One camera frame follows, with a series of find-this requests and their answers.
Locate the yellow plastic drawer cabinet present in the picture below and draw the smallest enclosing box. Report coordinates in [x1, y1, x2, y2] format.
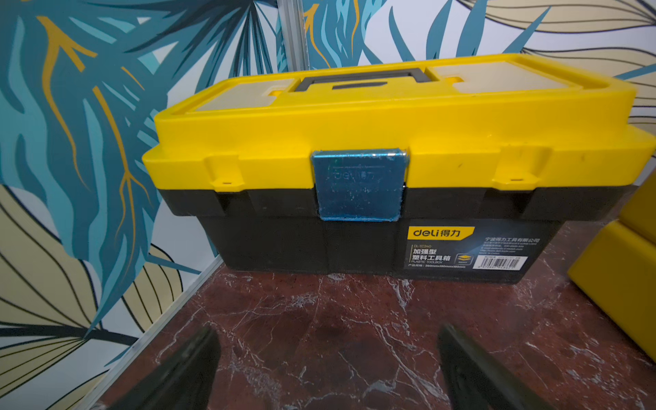
[568, 174, 655, 359]

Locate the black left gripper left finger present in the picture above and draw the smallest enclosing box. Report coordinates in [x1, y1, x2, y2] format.
[111, 326, 221, 410]

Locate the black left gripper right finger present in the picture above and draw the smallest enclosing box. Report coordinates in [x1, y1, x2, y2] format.
[437, 323, 553, 410]

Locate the yellow black plastic toolbox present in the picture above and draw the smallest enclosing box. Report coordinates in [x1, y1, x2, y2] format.
[143, 54, 655, 284]

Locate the left aluminium frame post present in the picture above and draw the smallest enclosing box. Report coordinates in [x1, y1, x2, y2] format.
[277, 0, 310, 72]

